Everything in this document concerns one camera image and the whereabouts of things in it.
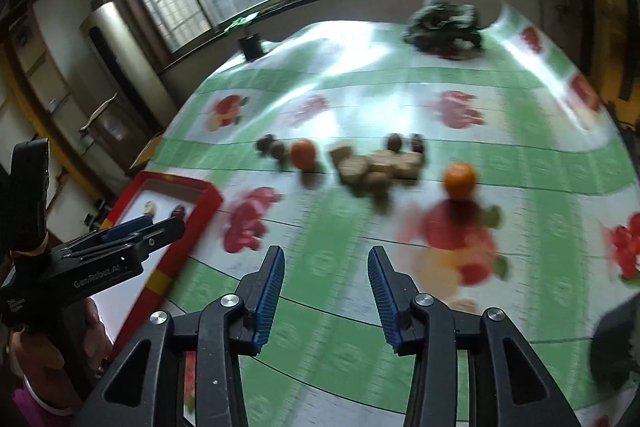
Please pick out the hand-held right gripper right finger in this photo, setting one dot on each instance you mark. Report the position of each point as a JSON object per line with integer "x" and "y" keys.
{"x": 387, "y": 307}

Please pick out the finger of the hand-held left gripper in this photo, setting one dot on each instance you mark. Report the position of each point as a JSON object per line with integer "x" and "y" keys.
{"x": 125, "y": 228}
{"x": 160, "y": 233}

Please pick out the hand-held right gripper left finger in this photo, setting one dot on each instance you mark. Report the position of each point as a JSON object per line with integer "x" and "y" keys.
{"x": 267, "y": 302}

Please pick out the beige puffed grain cake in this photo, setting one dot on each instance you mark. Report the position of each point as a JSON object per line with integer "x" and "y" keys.
{"x": 341, "y": 153}
{"x": 409, "y": 164}
{"x": 382, "y": 159}
{"x": 352, "y": 171}
{"x": 150, "y": 208}

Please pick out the dark red date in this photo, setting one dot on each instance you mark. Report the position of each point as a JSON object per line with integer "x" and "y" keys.
{"x": 417, "y": 143}
{"x": 265, "y": 142}
{"x": 177, "y": 210}

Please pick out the red-rimmed white tray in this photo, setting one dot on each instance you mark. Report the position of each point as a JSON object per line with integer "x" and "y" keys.
{"x": 197, "y": 217}

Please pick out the brown longan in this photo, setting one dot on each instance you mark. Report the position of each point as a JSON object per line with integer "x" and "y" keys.
{"x": 375, "y": 181}
{"x": 278, "y": 151}

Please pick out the orange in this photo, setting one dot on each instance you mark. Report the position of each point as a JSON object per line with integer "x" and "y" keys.
{"x": 303, "y": 154}
{"x": 460, "y": 179}

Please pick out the person's left forearm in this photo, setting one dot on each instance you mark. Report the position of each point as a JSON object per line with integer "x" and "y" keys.
{"x": 25, "y": 407}

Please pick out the person's left hand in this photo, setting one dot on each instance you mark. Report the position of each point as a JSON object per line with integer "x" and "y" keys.
{"x": 55, "y": 357}

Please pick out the wooden square stool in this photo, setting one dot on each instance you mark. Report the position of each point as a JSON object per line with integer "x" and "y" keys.
{"x": 147, "y": 152}

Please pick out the olive brown round fruit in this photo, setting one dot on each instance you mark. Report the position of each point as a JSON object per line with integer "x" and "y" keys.
{"x": 395, "y": 142}

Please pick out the tall standing air conditioner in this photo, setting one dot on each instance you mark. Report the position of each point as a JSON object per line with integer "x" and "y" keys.
{"x": 107, "y": 22}

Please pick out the small black box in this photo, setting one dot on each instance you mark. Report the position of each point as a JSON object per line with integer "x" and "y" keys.
{"x": 250, "y": 46}

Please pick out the green fruit-print tablecloth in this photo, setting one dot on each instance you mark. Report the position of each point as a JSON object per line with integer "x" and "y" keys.
{"x": 350, "y": 82}

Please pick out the green cloth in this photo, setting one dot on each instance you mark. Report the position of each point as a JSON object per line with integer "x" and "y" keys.
{"x": 245, "y": 20}

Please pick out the dark round object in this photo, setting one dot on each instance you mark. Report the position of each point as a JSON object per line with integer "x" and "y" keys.
{"x": 620, "y": 337}

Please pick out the dark green leafy vegetable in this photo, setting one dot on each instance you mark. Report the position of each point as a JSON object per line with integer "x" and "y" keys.
{"x": 442, "y": 24}

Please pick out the white wardrobe with yellow frame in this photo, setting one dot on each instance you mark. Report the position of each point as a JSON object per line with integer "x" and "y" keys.
{"x": 40, "y": 72}

